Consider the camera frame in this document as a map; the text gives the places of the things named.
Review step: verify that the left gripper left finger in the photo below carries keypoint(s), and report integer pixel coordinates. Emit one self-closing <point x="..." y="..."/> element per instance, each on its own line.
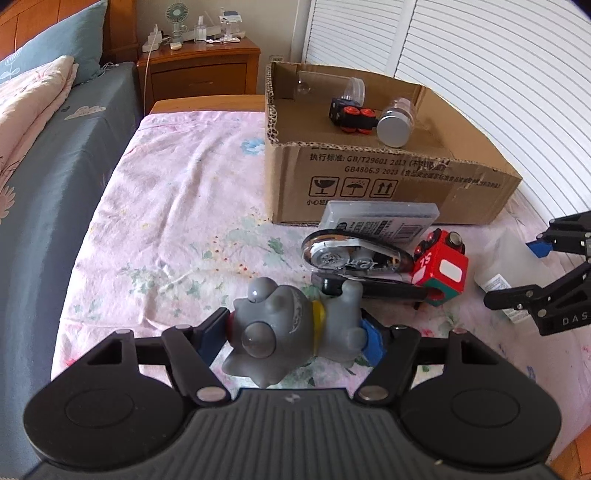
<point x="190" y="352"/>

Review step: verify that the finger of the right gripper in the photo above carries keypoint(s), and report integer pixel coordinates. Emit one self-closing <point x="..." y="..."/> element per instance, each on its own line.
<point x="540" y="247"/>
<point x="517" y="298"/>

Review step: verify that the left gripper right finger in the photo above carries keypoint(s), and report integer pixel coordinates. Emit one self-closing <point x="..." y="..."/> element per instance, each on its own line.
<point x="391" y="353"/>

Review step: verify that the white medical cotton container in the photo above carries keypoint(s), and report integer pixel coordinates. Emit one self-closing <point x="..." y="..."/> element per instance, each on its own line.
<point x="507" y="262"/>

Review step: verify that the red fidget cube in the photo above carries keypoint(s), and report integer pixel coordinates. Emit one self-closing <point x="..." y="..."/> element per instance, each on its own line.
<point x="441" y="266"/>

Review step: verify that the grey rhino squeeze toy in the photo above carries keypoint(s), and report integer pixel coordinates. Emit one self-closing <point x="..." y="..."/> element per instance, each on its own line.
<point x="275" y="329"/>

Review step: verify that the black correction tape dispenser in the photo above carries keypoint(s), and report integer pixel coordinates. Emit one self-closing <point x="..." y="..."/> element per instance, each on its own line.
<point x="336" y="256"/>

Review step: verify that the jar of yellow capsules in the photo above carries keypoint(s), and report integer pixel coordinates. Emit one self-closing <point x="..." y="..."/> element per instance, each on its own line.
<point x="397" y="123"/>

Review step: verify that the dark blue fidget cube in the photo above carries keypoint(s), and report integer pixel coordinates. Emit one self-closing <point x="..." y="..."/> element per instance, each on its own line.
<point x="351" y="117"/>

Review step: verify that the clear plastic jar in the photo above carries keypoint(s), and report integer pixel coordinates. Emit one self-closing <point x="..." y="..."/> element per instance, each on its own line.
<point x="314" y="87"/>

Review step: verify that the pink floral table cloth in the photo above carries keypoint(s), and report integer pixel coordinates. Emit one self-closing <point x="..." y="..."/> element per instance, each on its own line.
<point x="182" y="228"/>

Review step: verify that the clear flat plastic case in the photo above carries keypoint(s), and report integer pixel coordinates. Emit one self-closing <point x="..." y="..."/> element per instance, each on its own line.
<point x="395" y="223"/>

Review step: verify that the white louvered closet door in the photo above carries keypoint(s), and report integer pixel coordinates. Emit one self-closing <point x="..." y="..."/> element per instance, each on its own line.
<point x="518" y="70"/>

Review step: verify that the blue bed sheet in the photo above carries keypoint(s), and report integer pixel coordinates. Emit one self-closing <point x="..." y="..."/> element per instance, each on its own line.
<point x="45" y="212"/>

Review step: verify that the brown cardboard box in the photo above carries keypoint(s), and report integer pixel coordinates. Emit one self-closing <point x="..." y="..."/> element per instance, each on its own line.
<point x="310" y="161"/>

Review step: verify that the wooden nightstand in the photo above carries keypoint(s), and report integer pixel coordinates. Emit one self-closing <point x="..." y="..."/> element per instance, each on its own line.
<point x="198" y="69"/>

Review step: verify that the pink floral quilt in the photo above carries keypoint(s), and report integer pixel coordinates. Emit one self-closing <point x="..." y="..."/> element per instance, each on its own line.
<point x="28" y="102"/>

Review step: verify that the white power strip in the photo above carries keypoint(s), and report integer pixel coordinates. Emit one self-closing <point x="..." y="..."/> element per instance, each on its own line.
<point x="153" y="41"/>

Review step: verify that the clear spray bottle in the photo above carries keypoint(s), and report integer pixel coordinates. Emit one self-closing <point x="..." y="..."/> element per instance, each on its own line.
<point x="200" y="30"/>

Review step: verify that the blue pillow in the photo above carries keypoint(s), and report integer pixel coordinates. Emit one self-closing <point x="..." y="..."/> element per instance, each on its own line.
<point x="79" y="36"/>

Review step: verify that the white phone stand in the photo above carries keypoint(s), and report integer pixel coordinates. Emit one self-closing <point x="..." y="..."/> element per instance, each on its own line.
<point x="231" y="26"/>

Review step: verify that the small green desk fan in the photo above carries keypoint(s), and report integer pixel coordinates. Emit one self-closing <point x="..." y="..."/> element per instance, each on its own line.
<point x="176" y="14"/>

